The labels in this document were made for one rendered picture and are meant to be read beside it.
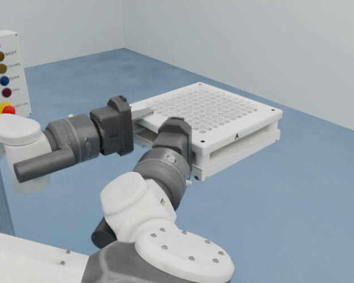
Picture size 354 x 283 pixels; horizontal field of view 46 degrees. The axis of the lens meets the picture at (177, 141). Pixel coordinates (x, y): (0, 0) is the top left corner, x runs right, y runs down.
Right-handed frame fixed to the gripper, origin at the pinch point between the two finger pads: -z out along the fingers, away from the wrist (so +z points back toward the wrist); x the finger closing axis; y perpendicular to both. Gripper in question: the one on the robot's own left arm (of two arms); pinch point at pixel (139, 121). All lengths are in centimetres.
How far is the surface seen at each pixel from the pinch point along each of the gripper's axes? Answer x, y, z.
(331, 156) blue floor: 111, -76, -192
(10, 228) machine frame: 58, -59, 21
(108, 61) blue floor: 113, -368, -167
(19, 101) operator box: 12, -56, 10
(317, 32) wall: 45, -137, -238
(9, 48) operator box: -4, -56, 10
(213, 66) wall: 99, -247, -227
